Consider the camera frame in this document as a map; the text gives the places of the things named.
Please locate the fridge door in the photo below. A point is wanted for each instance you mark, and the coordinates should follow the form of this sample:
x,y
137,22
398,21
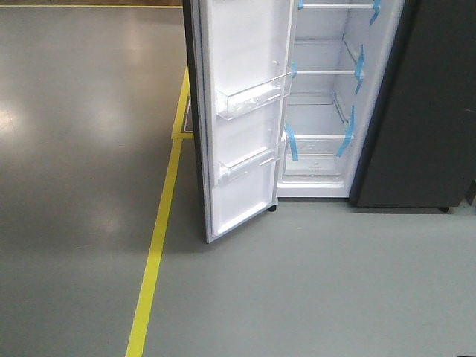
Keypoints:
x,y
240,75

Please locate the dark grey fridge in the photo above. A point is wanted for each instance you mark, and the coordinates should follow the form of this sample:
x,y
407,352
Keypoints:
x,y
408,67

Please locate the clear lower door bin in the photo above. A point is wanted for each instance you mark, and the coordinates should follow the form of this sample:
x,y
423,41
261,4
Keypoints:
x,y
262,157

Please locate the clear door bin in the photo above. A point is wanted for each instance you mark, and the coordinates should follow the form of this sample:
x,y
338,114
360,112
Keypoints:
x,y
231,106
262,157

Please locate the blue tape strip left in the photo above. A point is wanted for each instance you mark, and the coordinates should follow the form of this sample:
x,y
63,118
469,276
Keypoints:
x,y
292,142

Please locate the blue tape strip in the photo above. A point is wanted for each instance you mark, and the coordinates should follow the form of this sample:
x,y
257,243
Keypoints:
x,y
292,142
349,133

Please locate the clear middle door bin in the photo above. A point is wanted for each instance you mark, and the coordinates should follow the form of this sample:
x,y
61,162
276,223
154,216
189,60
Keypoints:
x,y
231,106

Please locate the clear crisper drawer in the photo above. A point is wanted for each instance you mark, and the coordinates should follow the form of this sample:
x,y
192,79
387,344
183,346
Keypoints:
x,y
317,156

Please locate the yellow floor tape line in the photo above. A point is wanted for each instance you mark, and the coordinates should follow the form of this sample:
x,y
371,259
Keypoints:
x,y
140,322

